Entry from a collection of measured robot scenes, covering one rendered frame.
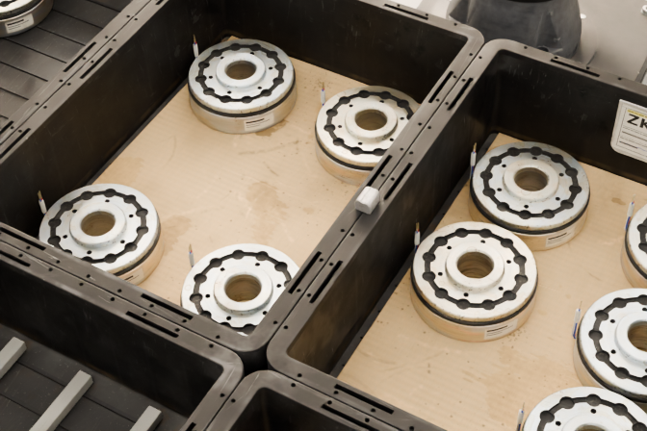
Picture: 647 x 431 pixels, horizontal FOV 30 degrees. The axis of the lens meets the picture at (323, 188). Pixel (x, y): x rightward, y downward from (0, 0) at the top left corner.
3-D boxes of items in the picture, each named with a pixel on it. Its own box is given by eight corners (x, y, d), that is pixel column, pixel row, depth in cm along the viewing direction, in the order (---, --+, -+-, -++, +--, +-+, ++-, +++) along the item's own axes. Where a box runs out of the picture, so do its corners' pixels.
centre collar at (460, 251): (462, 237, 100) (463, 232, 100) (515, 261, 98) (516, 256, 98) (433, 276, 97) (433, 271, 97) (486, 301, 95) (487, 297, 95)
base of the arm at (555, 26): (471, -20, 142) (480, -93, 135) (595, 14, 137) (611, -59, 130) (424, 52, 132) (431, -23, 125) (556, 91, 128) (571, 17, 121)
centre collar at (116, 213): (88, 199, 104) (87, 194, 104) (138, 215, 103) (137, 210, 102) (59, 240, 101) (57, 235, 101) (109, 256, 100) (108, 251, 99)
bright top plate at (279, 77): (231, 30, 120) (230, 25, 119) (314, 66, 116) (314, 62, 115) (168, 88, 114) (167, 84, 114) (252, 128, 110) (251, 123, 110)
